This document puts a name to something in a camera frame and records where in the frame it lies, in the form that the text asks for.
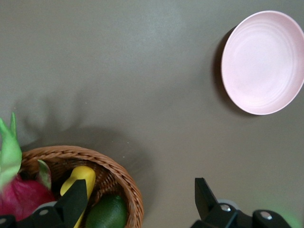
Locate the pink plate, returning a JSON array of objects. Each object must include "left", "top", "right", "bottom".
[{"left": 221, "top": 10, "right": 304, "bottom": 116}]

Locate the pink dragon fruit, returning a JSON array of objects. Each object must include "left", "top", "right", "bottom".
[{"left": 0, "top": 112, "right": 57, "bottom": 223}]

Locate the yellow banana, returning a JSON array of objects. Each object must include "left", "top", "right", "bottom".
[{"left": 60, "top": 165, "right": 96, "bottom": 228}]

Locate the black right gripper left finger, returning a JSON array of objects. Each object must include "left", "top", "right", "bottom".
[{"left": 17, "top": 179, "right": 89, "bottom": 228}]

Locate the brown wicker basket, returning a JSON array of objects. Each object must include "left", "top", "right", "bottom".
[{"left": 20, "top": 145, "right": 145, "bottom": 228}]

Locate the brown table cover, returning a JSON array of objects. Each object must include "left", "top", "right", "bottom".
[{"left": 0, "top": 0, "right": 304, "bottom": 228}]

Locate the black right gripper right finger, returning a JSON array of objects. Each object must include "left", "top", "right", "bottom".
[{"left": 191, "top": 177, "right": 253, "bottom": 228}]

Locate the green avocado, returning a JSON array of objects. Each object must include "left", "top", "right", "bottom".
[{"left": 85, "top": 194, "right": 128, "bottom": 228}]

